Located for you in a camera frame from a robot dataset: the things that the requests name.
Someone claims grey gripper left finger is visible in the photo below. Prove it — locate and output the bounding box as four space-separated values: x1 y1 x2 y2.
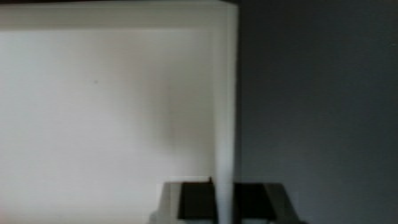
148 182 215 224

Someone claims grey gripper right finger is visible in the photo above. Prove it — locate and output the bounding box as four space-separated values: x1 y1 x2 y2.
233 183 308 224

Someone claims white drawer cabinet box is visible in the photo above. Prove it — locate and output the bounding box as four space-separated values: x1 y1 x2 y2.
0 0 238 224

